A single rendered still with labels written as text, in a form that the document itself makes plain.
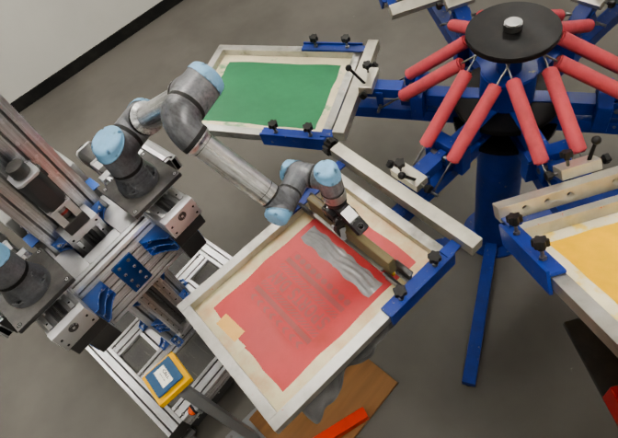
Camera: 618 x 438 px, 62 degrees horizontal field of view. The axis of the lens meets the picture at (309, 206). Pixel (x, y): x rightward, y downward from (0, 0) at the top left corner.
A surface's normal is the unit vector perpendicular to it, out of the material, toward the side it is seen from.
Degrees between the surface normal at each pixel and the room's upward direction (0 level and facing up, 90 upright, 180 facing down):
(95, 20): 90
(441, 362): 0
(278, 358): 0
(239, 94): 0
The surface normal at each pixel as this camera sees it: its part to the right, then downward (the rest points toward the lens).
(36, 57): 0.64, 0.52
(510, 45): -0.23, -0.57
